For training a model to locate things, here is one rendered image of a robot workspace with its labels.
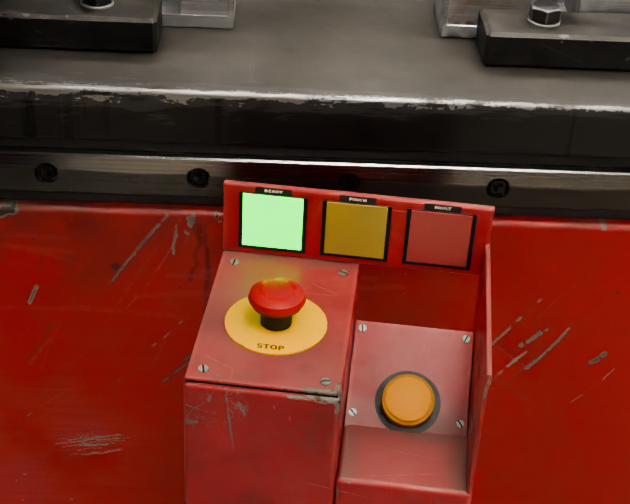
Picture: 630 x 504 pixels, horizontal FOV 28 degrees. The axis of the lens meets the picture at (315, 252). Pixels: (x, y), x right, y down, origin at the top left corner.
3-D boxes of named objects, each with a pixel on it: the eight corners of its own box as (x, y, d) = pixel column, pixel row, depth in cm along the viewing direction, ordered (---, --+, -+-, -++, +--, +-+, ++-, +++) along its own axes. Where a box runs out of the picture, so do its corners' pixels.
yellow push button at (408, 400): (378, 428, 92) (379, 421, 90) (383, 378, 93) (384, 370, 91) (430, 434, 91) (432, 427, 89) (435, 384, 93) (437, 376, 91)
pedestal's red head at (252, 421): (183, 508, 89) (181, 305, 79) (221, 368, 102) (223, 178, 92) (465, 541, 88) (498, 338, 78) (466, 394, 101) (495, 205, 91)
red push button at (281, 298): (243, 344, 87) (244, 302, 85) (251, 310, 90) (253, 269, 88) (300, 350, 86) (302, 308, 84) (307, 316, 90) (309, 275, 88)
